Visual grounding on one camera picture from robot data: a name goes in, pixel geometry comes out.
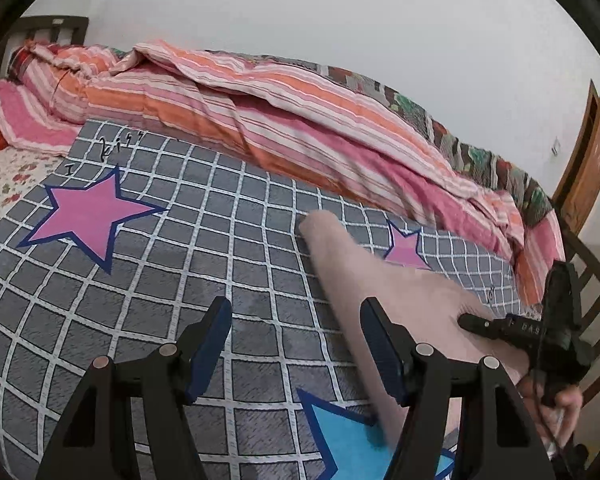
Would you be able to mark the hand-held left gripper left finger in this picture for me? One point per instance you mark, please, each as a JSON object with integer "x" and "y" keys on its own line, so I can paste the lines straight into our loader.
{"x": 210, "y": 345}

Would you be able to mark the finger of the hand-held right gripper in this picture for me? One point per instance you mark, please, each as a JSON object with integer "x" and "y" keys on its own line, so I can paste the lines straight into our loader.
{"x": 480, "y": 325}

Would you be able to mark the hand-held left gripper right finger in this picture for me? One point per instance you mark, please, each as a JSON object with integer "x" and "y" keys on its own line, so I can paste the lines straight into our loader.
{"x": 380, "y": 350}

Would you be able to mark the beige leggings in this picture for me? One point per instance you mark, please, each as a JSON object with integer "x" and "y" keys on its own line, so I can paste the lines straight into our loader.
{"x": 360, "y": 270}

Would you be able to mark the person's right hand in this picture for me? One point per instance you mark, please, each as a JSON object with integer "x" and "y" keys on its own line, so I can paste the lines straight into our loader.
{"x": 565, "y": 402}

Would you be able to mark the dark wooden footboard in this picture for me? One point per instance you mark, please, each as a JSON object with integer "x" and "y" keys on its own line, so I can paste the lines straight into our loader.
{"x": 587, "y": 270}

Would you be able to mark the grey checked star blanket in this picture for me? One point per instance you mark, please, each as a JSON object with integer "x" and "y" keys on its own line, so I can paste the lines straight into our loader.
{"x": 180, "y": 240}

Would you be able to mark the brown wooden door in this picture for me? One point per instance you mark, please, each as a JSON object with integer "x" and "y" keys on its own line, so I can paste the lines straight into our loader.
{"x": 587, "y": 160}

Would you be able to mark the pink orange striped quilt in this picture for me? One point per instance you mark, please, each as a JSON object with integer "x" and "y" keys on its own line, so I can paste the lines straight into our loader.
{"x": 280, "y": 125}

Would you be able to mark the pink towel pillow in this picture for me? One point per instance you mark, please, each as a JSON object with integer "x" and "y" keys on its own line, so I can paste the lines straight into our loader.
{"x": 27, "y": 115}

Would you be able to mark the dark wooden headboard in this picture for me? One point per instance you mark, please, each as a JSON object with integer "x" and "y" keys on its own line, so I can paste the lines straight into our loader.
{"x": 40, "y": 27}

